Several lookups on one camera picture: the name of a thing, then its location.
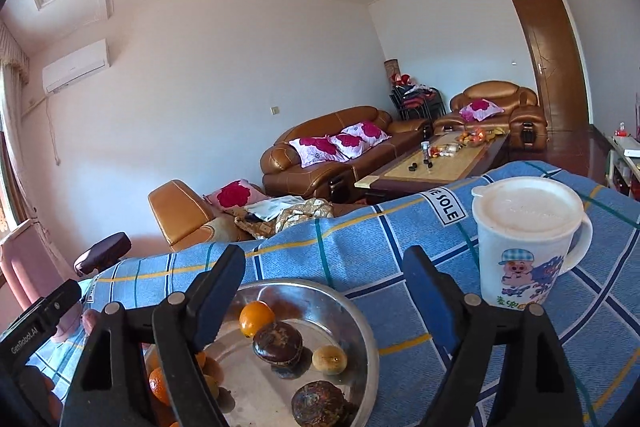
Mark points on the dark chair armrest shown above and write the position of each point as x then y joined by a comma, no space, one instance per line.
102,252

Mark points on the small yellow-brown fruit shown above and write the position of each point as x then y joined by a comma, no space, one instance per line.
330,359

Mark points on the pink curtain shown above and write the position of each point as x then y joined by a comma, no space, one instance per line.
12,132

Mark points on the brown leather three-seat sofa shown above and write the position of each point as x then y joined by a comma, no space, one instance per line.
285,162

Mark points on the tan leather sofa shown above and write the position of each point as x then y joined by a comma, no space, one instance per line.
175,212

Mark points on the white air conditioner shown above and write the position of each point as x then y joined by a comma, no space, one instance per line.
75,67

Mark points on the tall patterned vase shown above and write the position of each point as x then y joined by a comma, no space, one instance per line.
391,69

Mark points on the medium orange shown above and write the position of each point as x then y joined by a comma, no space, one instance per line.
200,359

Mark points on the white cartoon print cup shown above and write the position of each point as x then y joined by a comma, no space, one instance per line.
520,257

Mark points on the stack of chairs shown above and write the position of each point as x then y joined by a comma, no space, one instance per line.
415,104

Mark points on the metal bowl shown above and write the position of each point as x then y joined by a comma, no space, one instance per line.
260,387

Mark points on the small reddish brown fruit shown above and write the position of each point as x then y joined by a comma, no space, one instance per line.
212,369

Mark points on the small glass jar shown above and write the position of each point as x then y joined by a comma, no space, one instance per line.
425,150

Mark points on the white shelf unit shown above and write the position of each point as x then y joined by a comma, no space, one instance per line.
625,152

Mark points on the pink electric kettle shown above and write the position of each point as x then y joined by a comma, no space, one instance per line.
20,277

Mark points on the large orange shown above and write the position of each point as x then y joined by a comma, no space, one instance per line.
159,384

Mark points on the brown leather armchair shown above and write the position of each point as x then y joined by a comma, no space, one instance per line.
500,89

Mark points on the window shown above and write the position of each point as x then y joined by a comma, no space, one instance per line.
4,207

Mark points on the brown wrinkled fruit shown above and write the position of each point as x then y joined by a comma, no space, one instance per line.
317,402
277,342

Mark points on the brown wooden door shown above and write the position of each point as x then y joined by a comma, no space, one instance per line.
555,67

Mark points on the floral pillow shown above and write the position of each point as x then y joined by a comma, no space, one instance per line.
372,132
480,109
235,194
315,149
350,144

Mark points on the wooden coffee table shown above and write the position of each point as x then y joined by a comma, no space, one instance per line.
440,164

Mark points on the gold patterned cloth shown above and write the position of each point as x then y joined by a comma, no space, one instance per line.
305,214

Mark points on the white cloth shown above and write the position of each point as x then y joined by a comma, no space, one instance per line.
267,209

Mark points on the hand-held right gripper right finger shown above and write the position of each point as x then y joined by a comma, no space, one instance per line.
432,302

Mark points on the small orange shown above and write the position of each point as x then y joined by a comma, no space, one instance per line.
256,318

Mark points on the pile of snacks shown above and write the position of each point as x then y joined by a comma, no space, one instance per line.
470,138

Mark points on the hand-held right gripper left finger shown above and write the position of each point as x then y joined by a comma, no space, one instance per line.
217,307

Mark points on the blue plaid blanket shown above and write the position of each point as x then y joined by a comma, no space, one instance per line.
350,247

